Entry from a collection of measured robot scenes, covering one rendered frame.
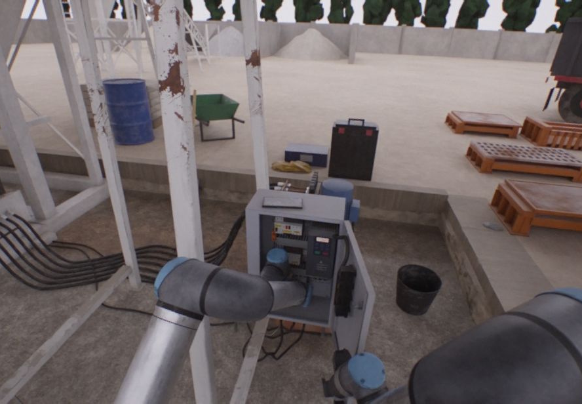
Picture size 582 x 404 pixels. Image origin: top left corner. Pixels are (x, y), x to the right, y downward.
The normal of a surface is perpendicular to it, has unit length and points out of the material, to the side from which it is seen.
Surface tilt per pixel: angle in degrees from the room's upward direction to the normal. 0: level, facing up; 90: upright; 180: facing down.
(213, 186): 90
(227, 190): 90
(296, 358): 0
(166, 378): 67
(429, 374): 60
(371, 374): 19
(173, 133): 81
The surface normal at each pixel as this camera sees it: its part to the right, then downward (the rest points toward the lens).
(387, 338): 0.03, -0.88
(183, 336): 0.70, -0.07
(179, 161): -0.18, 0.30
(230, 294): 0.30, -0.26
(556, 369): -0.04, -0.45
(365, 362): 0.16, -0.69
